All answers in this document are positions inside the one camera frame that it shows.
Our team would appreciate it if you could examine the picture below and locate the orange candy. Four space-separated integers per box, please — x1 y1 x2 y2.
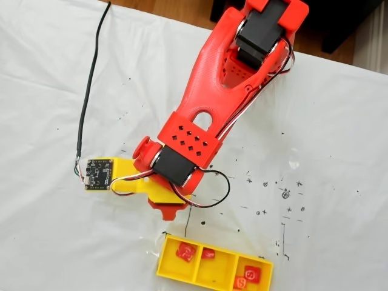
232 275 250 291

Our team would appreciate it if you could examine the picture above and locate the red candy circled S print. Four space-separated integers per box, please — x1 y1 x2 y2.
243 265 262 284

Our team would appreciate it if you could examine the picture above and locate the yellow three-compartment box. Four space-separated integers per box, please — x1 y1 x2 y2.
156 235 274 291

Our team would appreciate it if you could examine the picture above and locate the white plastic table cover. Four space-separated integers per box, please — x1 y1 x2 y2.
0 0 388 291

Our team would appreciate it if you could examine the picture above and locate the camera board on yellow mount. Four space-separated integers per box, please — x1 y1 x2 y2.
84 156 146 195

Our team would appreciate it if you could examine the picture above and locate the black camera cable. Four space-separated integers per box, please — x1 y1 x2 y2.
74 1 112 186

